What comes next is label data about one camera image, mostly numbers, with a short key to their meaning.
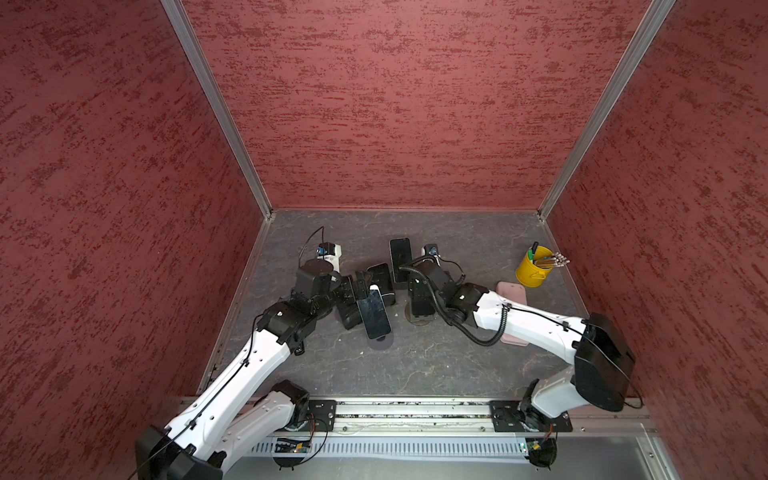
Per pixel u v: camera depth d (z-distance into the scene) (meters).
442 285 0.61
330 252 0.65
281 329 0.50
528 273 0.94
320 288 0.57
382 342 0.87
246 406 0.45
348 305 0.67
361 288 0.66
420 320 0.87
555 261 0.85
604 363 0.42
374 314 0.81
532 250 0.95
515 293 0.95
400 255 0.95
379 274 0.87
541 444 0.72
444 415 0.76
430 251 0.72
